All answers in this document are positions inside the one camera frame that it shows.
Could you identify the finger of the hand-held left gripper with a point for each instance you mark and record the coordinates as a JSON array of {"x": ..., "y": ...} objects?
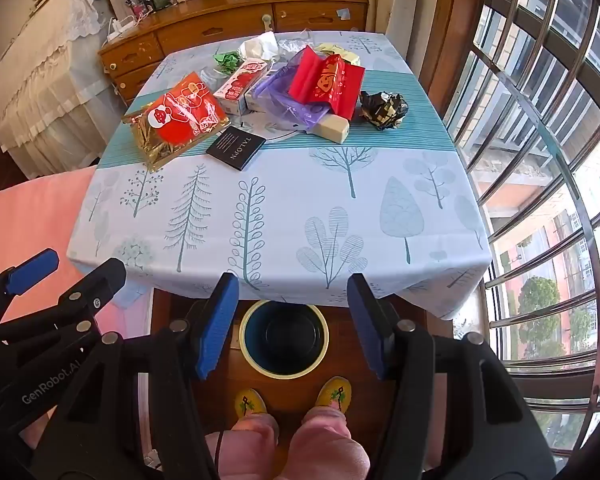
[
  {"x": 32, "y": 270},
  {"x": 100, "y": 285}
]

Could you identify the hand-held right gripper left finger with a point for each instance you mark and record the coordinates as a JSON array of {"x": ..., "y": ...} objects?
[{"x": 217, "y": 330}]

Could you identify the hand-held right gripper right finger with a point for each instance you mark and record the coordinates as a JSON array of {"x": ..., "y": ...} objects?
[{"x": 367, "y": 330}]

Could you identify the blue waste bin cream rim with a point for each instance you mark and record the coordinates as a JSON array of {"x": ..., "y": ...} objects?
[{"x": 285, "y": 335}]

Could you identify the red gold snack bag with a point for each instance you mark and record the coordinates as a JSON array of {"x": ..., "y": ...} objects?
[{"x": 180, "y": 115}]

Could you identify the cream box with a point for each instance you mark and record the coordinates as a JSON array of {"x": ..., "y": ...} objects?
[{"x": 332, "y": 130}]

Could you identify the black gold wrapper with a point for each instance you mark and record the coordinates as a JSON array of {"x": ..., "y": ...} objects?
[{"x": 382, "y": 109}]

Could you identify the purple plastic bag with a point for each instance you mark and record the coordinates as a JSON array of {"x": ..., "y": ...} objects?
[{"x": 285, "y": 105}]

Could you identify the red white carton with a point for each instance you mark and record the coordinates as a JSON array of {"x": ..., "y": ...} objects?
[{"x": 237, "y": 85}]

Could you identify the red plastic bag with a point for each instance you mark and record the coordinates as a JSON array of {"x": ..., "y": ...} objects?
[{"x": 325, "y": 80}]

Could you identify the yellow packet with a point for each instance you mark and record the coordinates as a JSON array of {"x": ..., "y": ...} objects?
[{"x": 342, "y": 54}]

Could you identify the person's left leg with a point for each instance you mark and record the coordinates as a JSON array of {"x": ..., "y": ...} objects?
[{"x": 245, "y": 445}]

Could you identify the person's leg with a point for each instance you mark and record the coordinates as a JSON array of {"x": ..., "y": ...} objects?
[
  {"x": 330, "y": 445},
  {"x": 245, "y": 445}
]

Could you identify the person's right leg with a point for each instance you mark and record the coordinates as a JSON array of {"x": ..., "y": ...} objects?
[{"x": 330, "y": 445}]

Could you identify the tree-print tablecloth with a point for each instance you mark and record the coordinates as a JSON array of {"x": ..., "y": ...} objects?
[{"x": 290, "y": 185}]

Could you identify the white lace cloth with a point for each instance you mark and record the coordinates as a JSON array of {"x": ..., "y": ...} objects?
[{"x": 45, "y": 85}]

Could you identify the white power strip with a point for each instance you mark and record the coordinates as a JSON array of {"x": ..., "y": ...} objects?
[{"x": 122, "y": 27}]

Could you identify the green crumpled paper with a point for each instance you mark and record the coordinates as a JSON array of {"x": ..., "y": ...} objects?
[{"x": 228, "y": 60}]

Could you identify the metal window grille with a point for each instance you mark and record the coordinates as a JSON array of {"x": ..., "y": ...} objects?
[{"x": 530, "y": 105}]

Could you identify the white crumpled tissue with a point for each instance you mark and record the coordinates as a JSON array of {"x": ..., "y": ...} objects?
[{"x": 257, "y": 46}]

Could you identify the wooden dresser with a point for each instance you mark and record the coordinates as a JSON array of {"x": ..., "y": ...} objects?
[{"x": 220, "y": 20}]

